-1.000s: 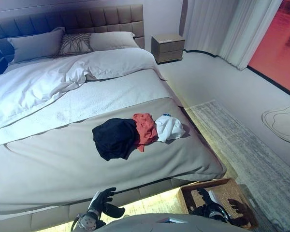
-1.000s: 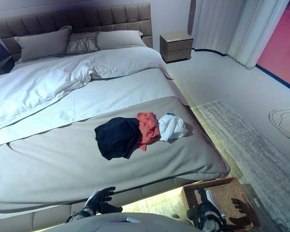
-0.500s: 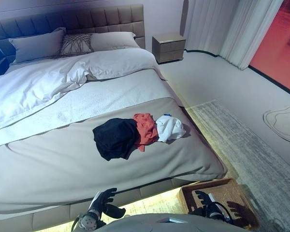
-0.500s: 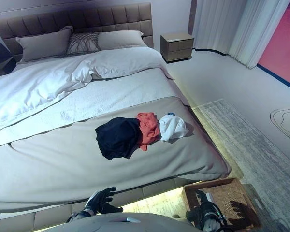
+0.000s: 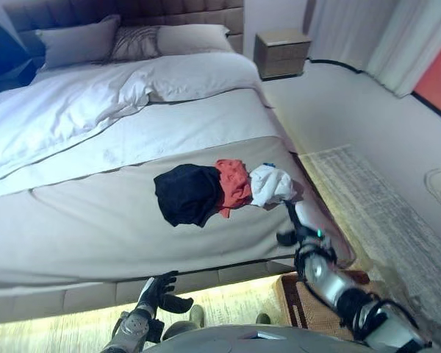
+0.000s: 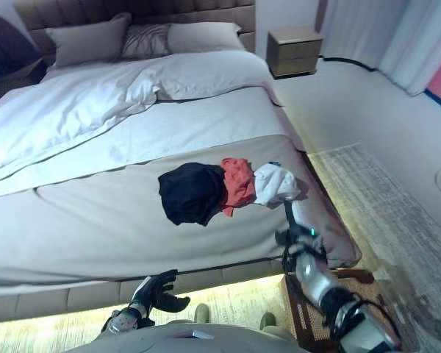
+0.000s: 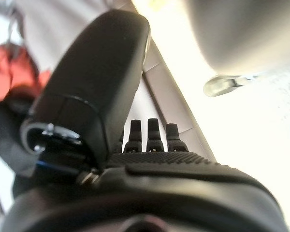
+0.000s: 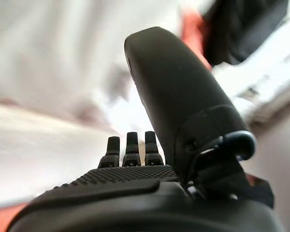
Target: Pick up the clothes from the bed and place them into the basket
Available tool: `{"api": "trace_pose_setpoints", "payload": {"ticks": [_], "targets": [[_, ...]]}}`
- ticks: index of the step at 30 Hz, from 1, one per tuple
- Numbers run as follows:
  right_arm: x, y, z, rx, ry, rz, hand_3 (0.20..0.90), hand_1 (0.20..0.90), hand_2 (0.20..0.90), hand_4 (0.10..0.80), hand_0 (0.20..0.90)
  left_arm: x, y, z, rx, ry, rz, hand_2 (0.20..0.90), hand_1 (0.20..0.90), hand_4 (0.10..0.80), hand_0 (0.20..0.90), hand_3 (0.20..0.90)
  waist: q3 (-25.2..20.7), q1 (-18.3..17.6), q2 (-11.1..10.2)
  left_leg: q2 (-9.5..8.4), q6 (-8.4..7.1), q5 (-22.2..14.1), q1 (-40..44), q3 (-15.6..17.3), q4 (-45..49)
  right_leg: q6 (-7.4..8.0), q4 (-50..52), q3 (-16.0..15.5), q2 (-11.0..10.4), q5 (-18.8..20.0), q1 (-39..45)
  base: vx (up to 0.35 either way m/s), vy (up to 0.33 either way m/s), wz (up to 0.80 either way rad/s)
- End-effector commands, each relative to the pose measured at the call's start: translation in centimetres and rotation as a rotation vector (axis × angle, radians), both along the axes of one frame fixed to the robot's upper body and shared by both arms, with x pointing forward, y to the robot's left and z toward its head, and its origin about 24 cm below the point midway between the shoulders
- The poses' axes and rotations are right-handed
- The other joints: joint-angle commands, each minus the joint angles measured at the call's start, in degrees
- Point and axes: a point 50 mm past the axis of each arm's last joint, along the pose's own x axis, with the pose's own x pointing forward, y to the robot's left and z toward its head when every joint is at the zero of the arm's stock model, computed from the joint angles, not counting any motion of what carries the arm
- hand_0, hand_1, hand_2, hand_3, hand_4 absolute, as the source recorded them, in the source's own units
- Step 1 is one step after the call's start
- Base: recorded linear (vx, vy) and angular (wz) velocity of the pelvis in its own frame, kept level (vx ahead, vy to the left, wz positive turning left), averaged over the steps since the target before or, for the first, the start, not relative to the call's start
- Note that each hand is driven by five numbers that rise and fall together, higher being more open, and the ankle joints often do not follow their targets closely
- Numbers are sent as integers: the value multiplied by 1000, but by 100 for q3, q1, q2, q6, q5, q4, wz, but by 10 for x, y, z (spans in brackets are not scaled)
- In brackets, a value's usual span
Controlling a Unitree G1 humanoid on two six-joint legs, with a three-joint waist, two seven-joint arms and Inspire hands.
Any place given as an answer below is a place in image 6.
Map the wooden nightstand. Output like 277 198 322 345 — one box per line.
266 26 323 80

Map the white sheer curtain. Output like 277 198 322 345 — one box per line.
318 0 441 97

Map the red garment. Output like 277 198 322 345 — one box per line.
218 157 259 220

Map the white plain pillow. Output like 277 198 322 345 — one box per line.
166 21 243 53

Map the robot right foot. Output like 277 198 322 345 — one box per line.
259 311 278 331

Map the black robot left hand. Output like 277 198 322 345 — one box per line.
129 268 191 314

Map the white duvet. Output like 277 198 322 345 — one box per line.
0 46 286 202

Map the grey patterned rug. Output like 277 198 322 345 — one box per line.
304 141 441 353

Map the black garment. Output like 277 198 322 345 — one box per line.
157 162 227 227

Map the white garment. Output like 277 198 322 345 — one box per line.
252 160 303 210

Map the striped beige pillow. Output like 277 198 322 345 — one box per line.
115 23 174 62

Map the brown tufted headboard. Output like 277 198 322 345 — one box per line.
13 0 257 67

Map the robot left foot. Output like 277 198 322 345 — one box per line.
193 302 211 325

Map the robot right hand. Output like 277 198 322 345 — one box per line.
274 198 327 260

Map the beige bed runner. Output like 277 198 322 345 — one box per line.
0 134 363 291

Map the beige plain pillow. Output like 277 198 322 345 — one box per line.
45 12 133 69

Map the large upholstered bed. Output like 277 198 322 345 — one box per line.
0 21 363 323

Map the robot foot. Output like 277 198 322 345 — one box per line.
193 302 211 325
259 311 278 331

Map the brown wicker basket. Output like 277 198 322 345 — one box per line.
280 268 404 349

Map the grey robot torso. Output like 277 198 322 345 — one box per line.
68 322 301 353

